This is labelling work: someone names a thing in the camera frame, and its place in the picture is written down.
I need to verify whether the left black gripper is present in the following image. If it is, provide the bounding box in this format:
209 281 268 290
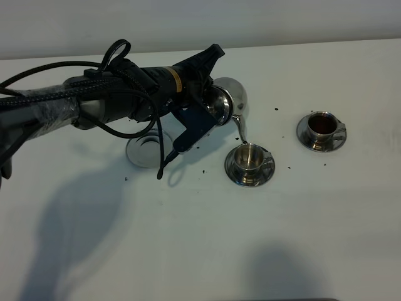
169 43 226 154

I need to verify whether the stainless steel teapot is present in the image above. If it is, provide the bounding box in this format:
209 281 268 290
203 77 247 144

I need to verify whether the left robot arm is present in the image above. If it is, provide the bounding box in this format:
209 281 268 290
1 39 224 179

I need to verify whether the round steel teapot coaster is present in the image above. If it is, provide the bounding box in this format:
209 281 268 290
125 128 160 169

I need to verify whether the near stainless steel teacup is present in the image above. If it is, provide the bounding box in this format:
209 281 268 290
232 143 274 185

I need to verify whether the stainless steel teacup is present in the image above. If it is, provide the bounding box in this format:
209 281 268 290
232 143 274 185
307 111 346 145

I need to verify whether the far stainless steel teacup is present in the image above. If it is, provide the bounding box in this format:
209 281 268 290
307 111 346 145

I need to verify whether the far stainless steel saucer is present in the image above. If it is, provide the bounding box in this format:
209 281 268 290
296 112 347 152

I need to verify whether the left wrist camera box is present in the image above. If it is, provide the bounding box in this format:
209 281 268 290
173 122 216 154

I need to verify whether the black left camera cable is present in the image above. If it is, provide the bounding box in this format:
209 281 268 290
0 38 179 180

